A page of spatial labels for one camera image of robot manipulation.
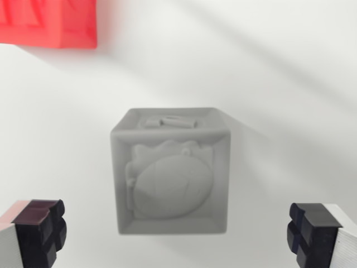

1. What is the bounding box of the black-padded silver gripper left finger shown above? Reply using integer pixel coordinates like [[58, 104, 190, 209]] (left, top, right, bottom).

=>
[[0, 199, 68, 268]]

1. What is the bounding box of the grey embossed soft toy cube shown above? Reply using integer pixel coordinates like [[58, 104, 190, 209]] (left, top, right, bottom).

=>
[[109, 107, 233, 236]]

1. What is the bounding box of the red embossed soft toy cube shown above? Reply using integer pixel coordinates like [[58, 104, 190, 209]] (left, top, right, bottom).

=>
[[0, 0, 99, 50]]

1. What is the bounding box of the black-padded silver gripper right finger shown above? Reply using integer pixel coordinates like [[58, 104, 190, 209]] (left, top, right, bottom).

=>
[[286, 203, 357, 268]]

